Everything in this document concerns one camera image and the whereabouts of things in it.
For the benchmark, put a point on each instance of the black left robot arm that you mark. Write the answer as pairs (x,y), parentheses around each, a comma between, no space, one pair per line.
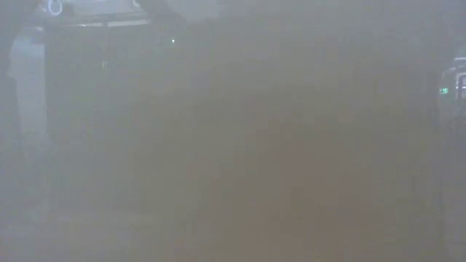
(164,25)

